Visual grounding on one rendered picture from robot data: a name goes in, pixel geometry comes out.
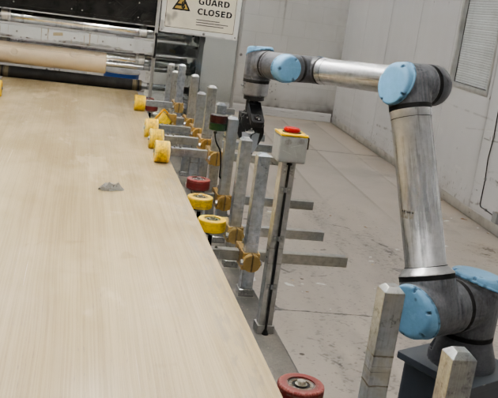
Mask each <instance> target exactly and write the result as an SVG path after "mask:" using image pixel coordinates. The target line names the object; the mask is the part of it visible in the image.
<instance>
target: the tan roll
mask: <svg viewBox="0 0 498 398"><path fill-rule="evenodd" d="M0 62H8V63H16V64H22V65H30V66H43V67H51V68H58V69H71V70H79V71H86V72H94V73H105V72H106V66H110V67H118V68H125V69H138V70H145V71H150V70H151V66H149V65H142V64H135V63H128V62H115V61H108V60H107V53H104V52H97V51H84V50H78V49H70V48H64V47H51V46H44V45H37V44H30V43H17V42H10V41H3V40H0Z"/></svg>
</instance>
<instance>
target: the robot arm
mask: <svg viewBox="0 0 498 398"><path fill-rule="evenodd" d="M270 79H271V80H275V81H279V82H281V83H291V82H300V83H311V84H321V85H325V84H327V85H332V86H338V87H343V88H353V89H359V90H365V91H370V92H378V93H379V98H380V99H381V100H382V101H383V102H384V103H385V104H387V105H388V107H389V115H390V120H391V129H392V137H393V146H394V161H395V170H396V179H397V187H398V203H399V211H400V220H401V228H402V244H403V252H404V261H405V268H404V269H403V270H402V272H401V273H400V274H399V276H398V279H399V287H400V288H401V289H402V290H403V292H404V293H405V294H406V296H405V300H404V304H403V309H402V316H401V321H400V325H399V332H400V333H401V334H403V335H404V336H406V337H408V338H410V339H413V340H430V339H432V338H434V339H433V340H432V342H431V343H430V344H429V346H428V352H427V356H428V359H429V360H430V361H431V362H432V363H433V364H435V365H436V366H439V363H440V356H441V351H442V349H444V348H446V347H451V346H456V347H465V348H466V349H467V350H468V351H469V352H470V353H471V354H472V356H473V357H474V358H475V359H476V360H477V366H476V370H475V374H474V376H475V377H484V376H488V375H490V374H492V373H493V372H494V370H495V366H496V360H495V354H494V350H493V345H492V342H493V339H494V335H495V331H496V324H497V320H498V276H497V275H495V274H493V273H491V272H487V271H485V270H482V269H479V268H474V267H470V266H465V265H456V266H454V267H452V268H451V267H450V266H448V264H447V257H446V249H445V241H444V233H443V217H442V209H441V201H440V186H439V178H438V170H437V162H436V146H435V138H434V130H433V122H432V106H436V105H439V104H441V103H442V102H444V101H445V100H446V99H447V97H448V96H449V95H450V93H451V89H452V81H451V76H450V74H449V73H448V72H447V71H446V70H445V69H444V68H443V67H441V66H438V65H432V64H421V63H412V62H395V63H392V64H390V65H381V64H374V63H366V62H352V61H344V60H337V59H328V58H324V57H321V56H316V57H315V56H306V55H298V54H282V53H277V52H274V49H273V48H272V47H260V46H249V47H248V48H247V53H246V61H245V67H244V73H243V83H241V86H242V91H241V92H242V93H243V98H244V99H245V100H246V105H245V110H244V111H239V116H238V119H239V125H238V132H237V134H238V137H239V139H240V138H241V137H249V134H248V133H246V132H245V131H248V130H254V133H253V134H252V135H251V139H252V141H253V143H252V150H251V152H252V153H253V152H254V150H255V149H256V148H257V146H258V144H259V142H260V141H261V140H262V137H263V134H264V122H265V120H264V116H263V113H262V105H261V103H260V102H259V101H264V97H265V96H268V89H269V83H270Z"/></svg>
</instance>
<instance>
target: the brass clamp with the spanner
mask: <svg viewBox="0 0 498 398"><path fill-rule="evenodd" d="M212 192H214V201H213V205H214V207H215V209H220V210H221V211H228V210H230V208H231V202H232V196H231V194H229V195H221V194H219V193H218V188H217V187H213V188H212Z"/></svg>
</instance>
